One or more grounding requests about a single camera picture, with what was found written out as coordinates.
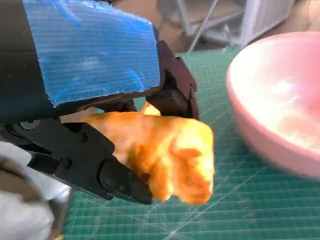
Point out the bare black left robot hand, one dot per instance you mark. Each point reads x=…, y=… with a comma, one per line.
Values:
x=87, y=55

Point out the long toasted bread loaf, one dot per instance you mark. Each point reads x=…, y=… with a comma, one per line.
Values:
x=175, y=150

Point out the pink bowl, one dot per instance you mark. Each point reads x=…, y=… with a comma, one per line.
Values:
x=275, y=100

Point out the grey office chair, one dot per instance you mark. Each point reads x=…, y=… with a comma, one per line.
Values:
x=212, y=27

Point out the white perforated cabinet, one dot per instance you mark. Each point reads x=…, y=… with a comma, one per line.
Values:
x=265, y=12

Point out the green cutting mat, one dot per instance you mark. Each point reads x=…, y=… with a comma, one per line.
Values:
x=250, y=205

